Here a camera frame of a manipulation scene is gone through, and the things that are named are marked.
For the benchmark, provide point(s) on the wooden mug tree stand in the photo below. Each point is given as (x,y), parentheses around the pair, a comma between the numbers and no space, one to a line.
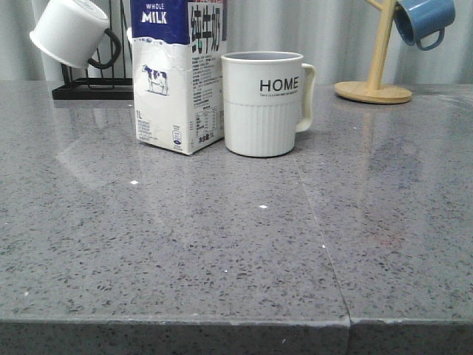
(372,91)

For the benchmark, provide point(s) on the white mug black handle left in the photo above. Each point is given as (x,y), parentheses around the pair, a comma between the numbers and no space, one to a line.
(70,31)

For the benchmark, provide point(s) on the blue white milk carton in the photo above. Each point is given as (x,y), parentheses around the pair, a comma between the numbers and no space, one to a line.
(177,72)

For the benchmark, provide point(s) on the white ribbed HOME mug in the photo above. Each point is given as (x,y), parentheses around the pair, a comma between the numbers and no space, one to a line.
(268,100)

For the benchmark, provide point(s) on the black wire mug rack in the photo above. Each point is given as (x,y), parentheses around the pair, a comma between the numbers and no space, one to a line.
(114,83)

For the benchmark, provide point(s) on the blue enamel mug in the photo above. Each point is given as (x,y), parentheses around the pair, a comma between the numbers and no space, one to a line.
(423,22)

